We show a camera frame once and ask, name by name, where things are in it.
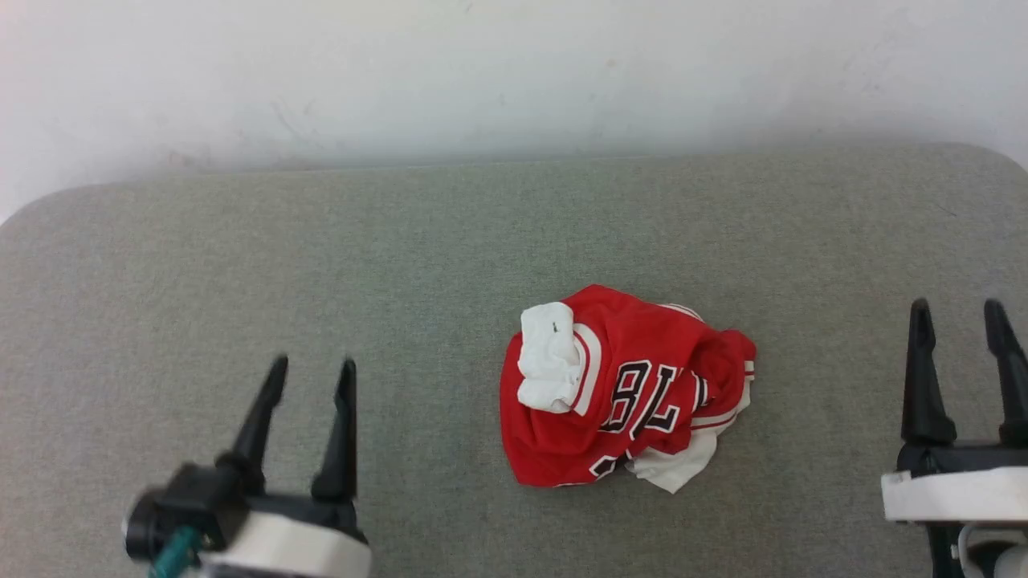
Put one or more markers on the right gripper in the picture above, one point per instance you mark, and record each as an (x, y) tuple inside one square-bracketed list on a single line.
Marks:
[(956, 491)]

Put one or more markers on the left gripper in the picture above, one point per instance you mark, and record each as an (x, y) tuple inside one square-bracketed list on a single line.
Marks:
[(289, 542)]

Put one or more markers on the red and white jersey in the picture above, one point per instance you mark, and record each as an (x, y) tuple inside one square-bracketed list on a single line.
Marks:
[(634, 337)]

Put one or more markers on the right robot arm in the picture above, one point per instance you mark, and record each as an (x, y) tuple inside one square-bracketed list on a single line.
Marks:
[(992, 558)]

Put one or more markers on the grey fabric sofa cushion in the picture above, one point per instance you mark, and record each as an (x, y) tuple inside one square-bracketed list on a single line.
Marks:
[(241, 265)]

